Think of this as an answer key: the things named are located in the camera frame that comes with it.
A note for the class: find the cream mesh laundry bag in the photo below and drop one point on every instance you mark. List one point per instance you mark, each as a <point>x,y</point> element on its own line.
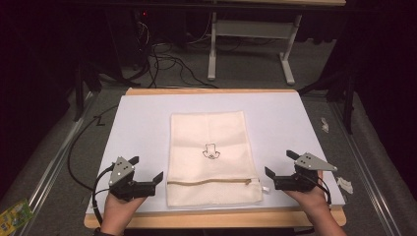
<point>209,131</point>

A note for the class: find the green printed packet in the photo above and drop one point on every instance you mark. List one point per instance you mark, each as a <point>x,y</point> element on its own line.
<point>14,216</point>

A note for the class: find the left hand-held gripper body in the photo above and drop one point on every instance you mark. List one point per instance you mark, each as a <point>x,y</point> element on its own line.
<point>126,188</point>

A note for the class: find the person's left hand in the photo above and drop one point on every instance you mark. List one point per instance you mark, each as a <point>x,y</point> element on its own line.
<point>118,211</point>

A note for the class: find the white desk frame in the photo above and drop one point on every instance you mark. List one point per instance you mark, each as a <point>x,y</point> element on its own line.
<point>211,49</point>

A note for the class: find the white table mat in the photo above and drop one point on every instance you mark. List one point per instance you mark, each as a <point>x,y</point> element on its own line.
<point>144,124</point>

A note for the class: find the metal floor rail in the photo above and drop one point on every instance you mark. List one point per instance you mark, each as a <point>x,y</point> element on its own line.
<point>367,170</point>
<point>49,173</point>

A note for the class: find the person's right hand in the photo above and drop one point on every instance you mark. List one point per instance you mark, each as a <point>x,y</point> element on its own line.
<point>313,203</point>

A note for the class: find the black metal stand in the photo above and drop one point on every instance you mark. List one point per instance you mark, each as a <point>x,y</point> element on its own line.
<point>80,95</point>
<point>349,105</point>

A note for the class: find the small white paper scrap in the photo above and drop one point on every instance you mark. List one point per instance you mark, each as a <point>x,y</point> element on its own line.
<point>324,125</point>

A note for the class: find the large white paper scrap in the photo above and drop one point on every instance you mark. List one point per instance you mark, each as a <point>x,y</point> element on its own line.
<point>345,185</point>

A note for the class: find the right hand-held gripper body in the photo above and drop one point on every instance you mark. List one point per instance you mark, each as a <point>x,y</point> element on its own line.
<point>296,182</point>

